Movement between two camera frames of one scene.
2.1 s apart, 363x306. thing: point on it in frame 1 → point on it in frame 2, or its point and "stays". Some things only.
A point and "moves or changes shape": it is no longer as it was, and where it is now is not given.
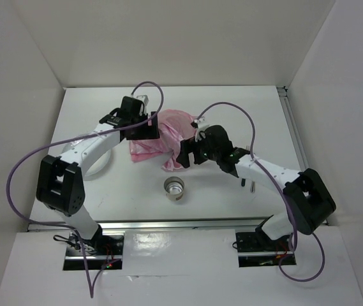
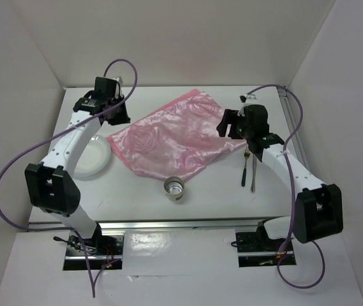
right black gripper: (187, 146) → (222, 127)
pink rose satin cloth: (175, 127) moves or changes shape
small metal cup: (174, 188) stays
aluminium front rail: (185, 225) stays
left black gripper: (149, 132) → (123, 120)
